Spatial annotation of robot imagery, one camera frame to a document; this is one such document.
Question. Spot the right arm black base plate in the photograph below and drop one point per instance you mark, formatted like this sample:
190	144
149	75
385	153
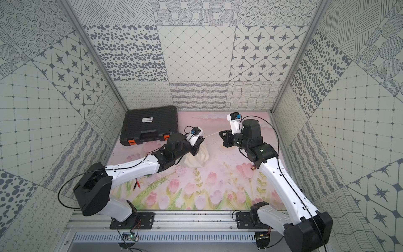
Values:
244	222

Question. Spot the aluminium mounting rail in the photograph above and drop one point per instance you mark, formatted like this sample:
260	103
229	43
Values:
164	221

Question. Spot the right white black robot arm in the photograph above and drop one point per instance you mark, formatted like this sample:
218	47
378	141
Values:
303	226

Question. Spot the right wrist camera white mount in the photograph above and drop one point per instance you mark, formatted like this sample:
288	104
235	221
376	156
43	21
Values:
235	122

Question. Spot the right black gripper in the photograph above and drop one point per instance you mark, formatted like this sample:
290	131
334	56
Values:
228	137

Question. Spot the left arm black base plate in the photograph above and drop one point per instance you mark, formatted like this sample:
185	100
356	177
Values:
146	220

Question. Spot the small green circuit board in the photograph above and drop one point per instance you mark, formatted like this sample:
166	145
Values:
131	237

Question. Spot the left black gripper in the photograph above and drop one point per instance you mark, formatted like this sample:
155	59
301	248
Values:
195	142

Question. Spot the black plastic tool case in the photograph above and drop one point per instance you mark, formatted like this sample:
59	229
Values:
145	125

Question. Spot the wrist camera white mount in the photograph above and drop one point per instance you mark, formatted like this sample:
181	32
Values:
194	135
235	122

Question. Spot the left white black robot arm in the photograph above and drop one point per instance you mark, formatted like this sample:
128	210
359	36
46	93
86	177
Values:
93	190

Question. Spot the cream cloth soil bag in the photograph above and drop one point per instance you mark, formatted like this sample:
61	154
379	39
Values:
199	160

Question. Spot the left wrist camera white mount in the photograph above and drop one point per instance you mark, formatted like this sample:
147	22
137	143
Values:
194	135

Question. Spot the black round controller under rail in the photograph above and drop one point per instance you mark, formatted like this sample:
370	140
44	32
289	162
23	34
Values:
262	239

